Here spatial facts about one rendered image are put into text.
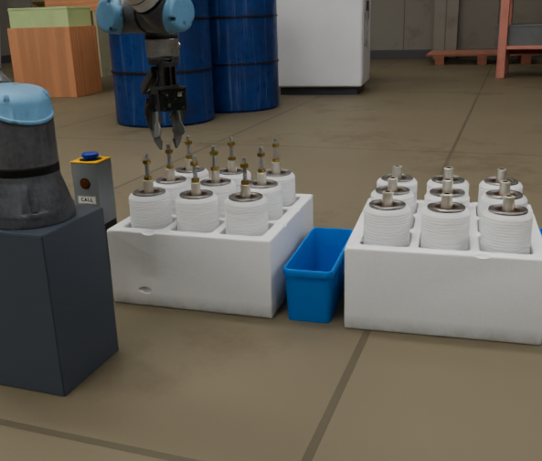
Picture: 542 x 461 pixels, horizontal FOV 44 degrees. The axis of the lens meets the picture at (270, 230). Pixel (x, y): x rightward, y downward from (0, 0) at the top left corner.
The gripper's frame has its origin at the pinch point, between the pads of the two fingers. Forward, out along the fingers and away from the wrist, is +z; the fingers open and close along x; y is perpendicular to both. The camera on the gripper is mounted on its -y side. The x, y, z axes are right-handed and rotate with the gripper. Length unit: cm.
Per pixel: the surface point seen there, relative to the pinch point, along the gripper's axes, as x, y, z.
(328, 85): 224, -317, 26
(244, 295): 5.8, 31.8, 29.5
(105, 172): -15.0, -3.1, 6.1
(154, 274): -10.4, 17.5, 26.4
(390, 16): 497, -631, -22
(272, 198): 18.2, 21.0, 11.6
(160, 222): -7.0, 14.1, 15.5
